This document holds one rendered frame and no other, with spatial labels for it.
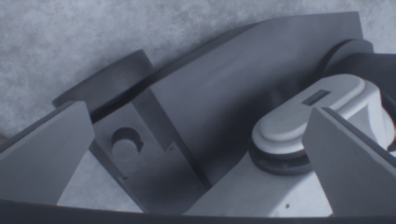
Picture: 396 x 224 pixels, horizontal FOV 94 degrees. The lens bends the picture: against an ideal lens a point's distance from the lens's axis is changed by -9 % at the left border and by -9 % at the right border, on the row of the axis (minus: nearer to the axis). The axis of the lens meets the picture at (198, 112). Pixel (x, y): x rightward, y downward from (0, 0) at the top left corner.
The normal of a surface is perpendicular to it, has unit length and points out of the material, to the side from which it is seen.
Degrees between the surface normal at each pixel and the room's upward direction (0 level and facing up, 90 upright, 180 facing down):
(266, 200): 90
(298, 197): 6
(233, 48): 0
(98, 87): 6
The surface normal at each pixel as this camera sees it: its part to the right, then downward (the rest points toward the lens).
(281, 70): 0.25, 0.27
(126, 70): 0.69, -0.11
